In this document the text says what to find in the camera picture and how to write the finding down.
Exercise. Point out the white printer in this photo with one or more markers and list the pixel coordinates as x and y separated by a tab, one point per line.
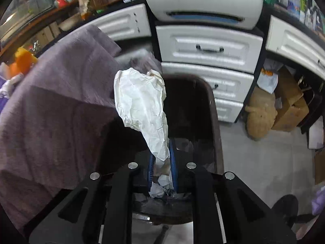
203	5

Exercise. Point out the white bag orange print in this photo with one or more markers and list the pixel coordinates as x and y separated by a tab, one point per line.
268	80

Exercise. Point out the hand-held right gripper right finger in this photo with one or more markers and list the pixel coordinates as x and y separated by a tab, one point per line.
174	167

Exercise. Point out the small white drawer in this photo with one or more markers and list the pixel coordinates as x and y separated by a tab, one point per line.
228	110

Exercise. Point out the dark plastic trash bin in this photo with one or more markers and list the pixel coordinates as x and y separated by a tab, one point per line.
193	111

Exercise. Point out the cream bowl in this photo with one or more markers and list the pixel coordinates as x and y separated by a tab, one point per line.
69	22

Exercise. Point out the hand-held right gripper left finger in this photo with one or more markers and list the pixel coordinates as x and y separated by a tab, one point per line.
151	175

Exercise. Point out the purple cloth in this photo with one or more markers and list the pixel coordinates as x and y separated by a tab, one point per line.
318	200

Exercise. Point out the brown cardboard box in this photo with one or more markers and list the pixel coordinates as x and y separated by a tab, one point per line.
289	104

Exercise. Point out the black round stool base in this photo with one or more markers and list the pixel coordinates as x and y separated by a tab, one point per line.
285	209

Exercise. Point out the wide white drawer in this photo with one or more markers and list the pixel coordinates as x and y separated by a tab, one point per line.
124	21

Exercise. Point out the purple striped tablecloth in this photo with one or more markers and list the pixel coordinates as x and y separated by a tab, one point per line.
63	106

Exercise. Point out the white paper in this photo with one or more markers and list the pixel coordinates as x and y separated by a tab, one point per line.
142	101

